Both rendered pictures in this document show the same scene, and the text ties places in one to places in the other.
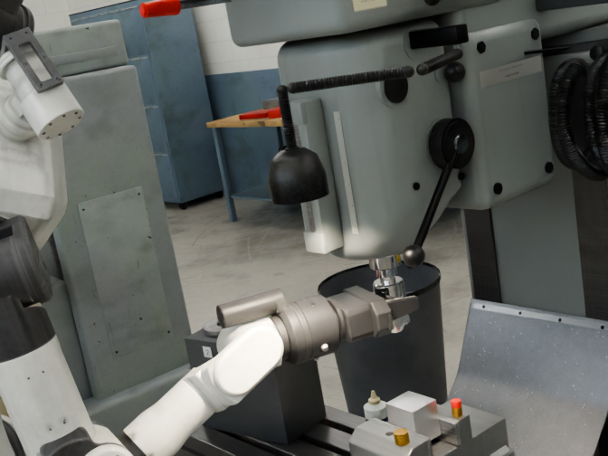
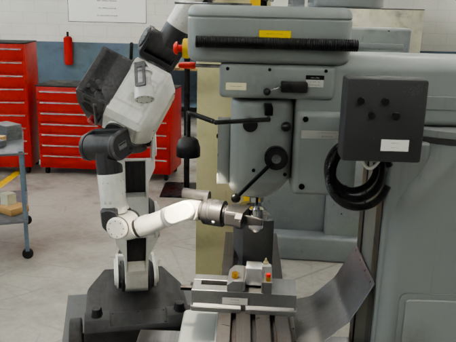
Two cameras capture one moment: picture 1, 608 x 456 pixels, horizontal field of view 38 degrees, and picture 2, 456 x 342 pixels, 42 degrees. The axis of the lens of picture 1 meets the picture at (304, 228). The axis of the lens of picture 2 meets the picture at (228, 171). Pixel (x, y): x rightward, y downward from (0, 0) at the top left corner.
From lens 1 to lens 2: 126 cm
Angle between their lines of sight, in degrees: 39
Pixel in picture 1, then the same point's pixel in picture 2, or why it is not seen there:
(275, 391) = (242, 240)
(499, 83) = (316, 138)
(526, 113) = not seen: hidden behind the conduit
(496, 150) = (305, 169)
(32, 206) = (132, 125)
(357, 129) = (233, 137)
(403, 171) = (248, 161)
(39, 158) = (144, 108)
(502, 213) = not seen: hidden behind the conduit
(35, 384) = (104, 186)
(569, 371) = (353, 296)
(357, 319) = (229, 217)
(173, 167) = not seen: outside the picture
